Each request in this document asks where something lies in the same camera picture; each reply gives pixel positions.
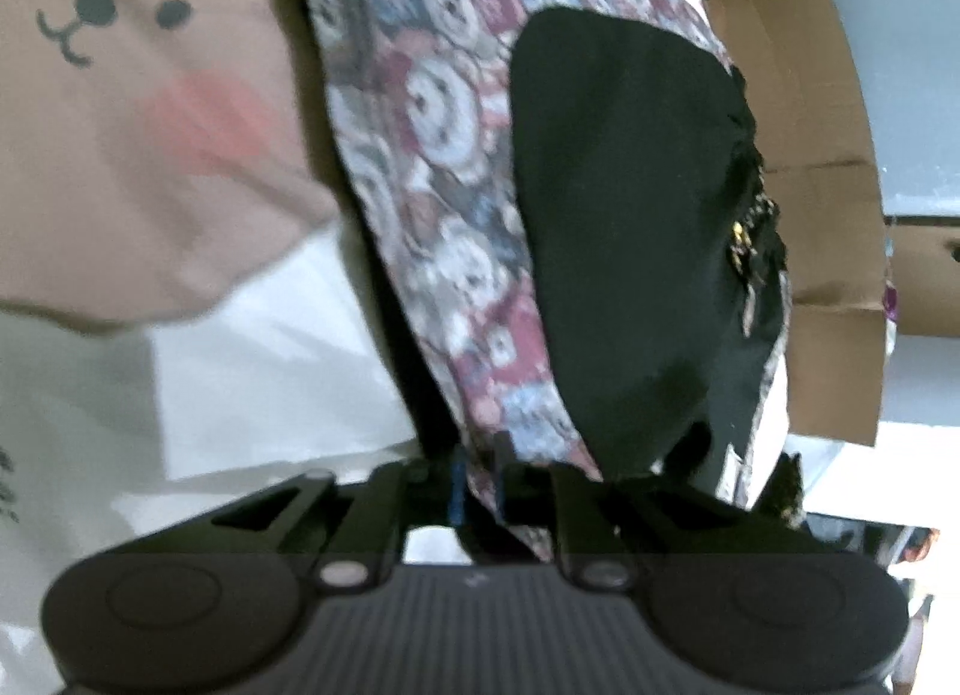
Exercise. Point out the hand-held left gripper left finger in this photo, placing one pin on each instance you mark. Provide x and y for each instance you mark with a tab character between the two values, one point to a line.
456	492

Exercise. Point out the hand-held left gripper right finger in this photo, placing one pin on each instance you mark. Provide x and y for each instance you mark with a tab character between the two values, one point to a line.
504	492

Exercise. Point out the black bear-print hoodie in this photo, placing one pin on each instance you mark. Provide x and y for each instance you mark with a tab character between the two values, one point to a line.
622	215

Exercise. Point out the cream bear-print blanket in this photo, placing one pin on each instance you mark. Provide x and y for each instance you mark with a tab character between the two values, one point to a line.
225	365

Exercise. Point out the purple packet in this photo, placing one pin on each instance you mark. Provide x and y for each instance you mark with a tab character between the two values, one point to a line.
890	301

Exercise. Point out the brown cardboard box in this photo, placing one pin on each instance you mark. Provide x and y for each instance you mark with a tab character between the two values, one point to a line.
817	140

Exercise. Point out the grey cabinet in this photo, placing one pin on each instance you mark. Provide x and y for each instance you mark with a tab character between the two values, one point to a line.
907	65

